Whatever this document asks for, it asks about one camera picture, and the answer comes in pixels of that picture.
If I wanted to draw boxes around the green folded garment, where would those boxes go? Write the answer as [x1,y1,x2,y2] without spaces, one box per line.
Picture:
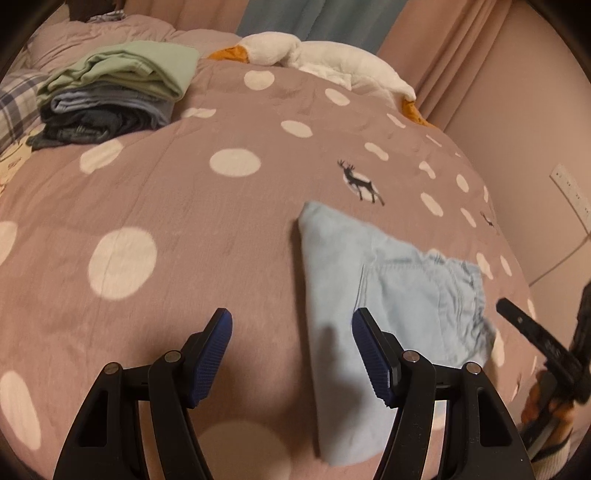
[37,41,200,105]

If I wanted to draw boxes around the right hand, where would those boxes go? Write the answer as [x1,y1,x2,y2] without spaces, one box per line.
[521,370,575,448]

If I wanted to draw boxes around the plaid pillow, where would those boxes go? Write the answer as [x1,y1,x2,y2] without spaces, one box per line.
[0,69,48,151]

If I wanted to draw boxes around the blue curtain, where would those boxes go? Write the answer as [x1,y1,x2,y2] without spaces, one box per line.
[236,0,407,53]

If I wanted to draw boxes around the white wall socket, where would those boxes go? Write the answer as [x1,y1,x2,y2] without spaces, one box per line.
[550,164,591,235]

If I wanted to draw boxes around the light blue pants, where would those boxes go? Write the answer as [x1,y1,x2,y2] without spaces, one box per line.
[298,202,497,466]

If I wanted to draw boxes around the dark folded jeans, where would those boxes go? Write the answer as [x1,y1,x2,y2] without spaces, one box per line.
[26,105,152,151]

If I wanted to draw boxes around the pink polka dot duvet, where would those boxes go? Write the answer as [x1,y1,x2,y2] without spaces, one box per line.
[1,60,537,479]

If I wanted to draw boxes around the blue folded garment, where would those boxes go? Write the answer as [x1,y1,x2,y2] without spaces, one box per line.
[48,82,174,129]

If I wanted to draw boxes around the pink curtain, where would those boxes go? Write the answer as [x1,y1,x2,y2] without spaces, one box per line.
[375,0,514,133]

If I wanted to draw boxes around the white goose plush toy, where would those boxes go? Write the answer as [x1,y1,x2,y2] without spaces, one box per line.
[209,31,429,126]

